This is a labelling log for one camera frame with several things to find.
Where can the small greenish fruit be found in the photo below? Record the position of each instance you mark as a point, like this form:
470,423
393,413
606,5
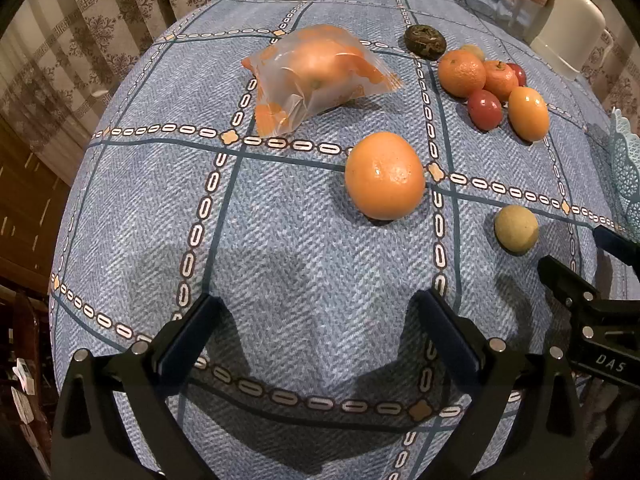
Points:
476,51

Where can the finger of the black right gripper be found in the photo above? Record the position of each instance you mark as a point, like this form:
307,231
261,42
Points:
565,285
626,250

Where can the dark brown wrinkled fruit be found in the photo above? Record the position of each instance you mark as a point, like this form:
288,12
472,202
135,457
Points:
425,41

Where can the plastic bag of orange pieces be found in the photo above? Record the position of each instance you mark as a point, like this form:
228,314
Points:
312,70

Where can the white thermos jug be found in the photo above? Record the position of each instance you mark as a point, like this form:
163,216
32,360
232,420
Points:
564,33

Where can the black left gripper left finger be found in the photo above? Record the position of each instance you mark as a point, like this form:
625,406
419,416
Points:
89,438

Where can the blue patterned tablecloth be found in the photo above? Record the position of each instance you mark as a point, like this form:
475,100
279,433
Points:
319,368

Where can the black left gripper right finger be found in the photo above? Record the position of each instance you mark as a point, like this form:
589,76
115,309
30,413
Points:
546,440

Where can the red cherry tomato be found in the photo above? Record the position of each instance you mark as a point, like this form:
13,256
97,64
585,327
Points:
485,110
520,74

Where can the small mandarin orange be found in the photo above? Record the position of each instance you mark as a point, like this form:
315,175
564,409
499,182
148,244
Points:
500,80

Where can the oval orange kumquat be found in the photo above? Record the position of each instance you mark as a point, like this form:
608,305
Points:
528,114

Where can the yellow-green round fruit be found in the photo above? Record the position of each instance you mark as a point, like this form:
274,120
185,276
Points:
516,229

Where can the large orange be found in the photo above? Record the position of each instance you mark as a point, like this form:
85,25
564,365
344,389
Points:
384,176

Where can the beige patterned curtain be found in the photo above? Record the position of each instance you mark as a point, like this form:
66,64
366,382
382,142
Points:
62,62

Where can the light blue lattice basket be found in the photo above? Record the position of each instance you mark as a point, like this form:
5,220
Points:
625,162

